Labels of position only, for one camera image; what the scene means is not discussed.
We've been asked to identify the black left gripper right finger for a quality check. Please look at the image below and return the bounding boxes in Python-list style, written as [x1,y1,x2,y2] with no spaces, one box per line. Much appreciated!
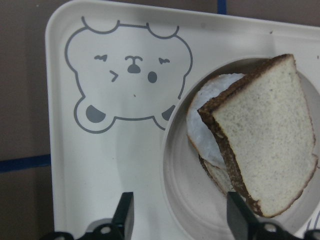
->
[226,191,260,240]

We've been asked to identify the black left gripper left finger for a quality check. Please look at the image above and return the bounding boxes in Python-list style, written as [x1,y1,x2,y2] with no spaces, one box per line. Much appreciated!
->
[112,192,134,240]

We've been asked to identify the round cream plate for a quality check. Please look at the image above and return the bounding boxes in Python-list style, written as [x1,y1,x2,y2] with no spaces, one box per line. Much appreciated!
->
[163,54,320,240]

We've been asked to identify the bread slice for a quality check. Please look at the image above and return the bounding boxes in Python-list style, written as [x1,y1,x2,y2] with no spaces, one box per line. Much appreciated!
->
[198,155,235,196]
[199,54,318,218]

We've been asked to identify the fried egg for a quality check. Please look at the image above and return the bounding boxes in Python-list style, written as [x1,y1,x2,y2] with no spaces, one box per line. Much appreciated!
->
[186,73,245,169]

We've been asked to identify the cream bear tray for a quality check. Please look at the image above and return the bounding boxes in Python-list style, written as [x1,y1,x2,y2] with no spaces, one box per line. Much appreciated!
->
[45,0,320,240]

